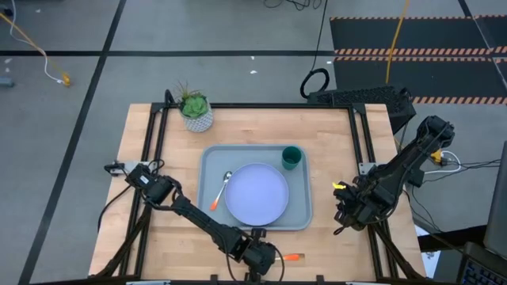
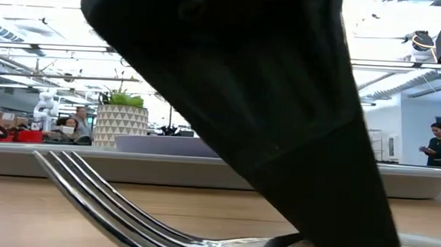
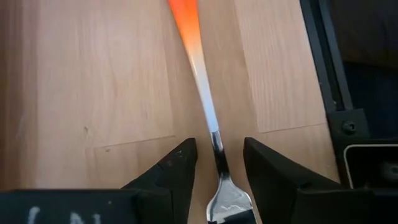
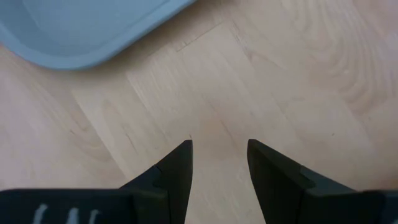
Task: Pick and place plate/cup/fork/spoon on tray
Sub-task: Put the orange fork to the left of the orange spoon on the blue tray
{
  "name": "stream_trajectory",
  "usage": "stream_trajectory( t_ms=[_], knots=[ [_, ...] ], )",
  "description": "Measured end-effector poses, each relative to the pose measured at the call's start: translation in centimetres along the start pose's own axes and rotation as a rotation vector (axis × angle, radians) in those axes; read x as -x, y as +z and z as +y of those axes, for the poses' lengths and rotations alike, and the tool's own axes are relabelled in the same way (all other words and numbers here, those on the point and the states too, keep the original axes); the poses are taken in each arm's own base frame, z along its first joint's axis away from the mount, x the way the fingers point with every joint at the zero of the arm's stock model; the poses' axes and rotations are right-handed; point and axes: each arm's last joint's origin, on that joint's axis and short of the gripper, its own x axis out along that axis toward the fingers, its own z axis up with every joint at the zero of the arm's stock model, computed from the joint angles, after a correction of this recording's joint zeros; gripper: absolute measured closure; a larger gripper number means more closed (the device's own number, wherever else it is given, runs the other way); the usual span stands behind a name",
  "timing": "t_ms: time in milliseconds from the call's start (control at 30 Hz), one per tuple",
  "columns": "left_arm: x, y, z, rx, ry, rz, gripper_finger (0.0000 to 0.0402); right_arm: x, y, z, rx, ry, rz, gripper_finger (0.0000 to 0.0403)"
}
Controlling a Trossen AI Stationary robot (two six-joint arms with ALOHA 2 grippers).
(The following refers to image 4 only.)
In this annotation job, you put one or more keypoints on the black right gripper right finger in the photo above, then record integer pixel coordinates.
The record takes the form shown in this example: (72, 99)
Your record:
(311, 202)

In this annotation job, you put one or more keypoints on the grey plastic tray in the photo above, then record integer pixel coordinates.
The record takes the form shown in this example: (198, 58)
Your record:
(77, 31)

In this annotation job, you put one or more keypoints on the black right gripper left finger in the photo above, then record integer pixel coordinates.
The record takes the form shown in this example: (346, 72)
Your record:
(93, 207)

